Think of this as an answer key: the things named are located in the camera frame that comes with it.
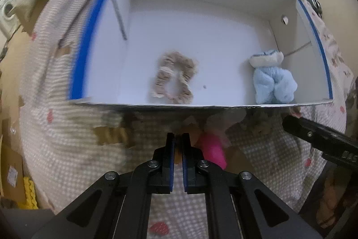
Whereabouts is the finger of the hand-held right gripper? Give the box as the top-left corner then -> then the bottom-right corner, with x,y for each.
282,115 -> 358,155

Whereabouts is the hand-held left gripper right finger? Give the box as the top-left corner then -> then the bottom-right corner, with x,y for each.
182,133 -> 325,239

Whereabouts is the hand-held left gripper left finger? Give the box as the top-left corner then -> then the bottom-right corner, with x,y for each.
31,133 -> 176,239

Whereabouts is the pink heart sponge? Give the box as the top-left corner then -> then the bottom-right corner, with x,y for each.
197,131 -> 228,171

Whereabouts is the light blue plush sock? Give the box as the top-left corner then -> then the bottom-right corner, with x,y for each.
249,49 -> 298,104

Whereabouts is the beige scrunchie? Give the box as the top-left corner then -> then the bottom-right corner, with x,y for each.
151,51 -> 199,104

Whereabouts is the white cardboard box blue edge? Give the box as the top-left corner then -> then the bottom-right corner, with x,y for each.
68,0 -> 335,111

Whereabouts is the white duvet with dog print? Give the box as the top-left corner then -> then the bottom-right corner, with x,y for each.
300,0 -> 356,122

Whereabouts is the checked bedsheet with dog print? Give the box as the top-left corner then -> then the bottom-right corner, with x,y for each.
19,0 -> 347,239

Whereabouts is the black and white patterned object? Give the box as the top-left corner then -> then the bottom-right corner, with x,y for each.
310,0 -> 323,18

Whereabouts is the yellow foam piece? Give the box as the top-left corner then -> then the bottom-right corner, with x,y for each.
24,176 -> 38,210

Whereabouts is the cardboard box with label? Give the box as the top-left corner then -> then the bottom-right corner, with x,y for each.
0,144 -> 26,197

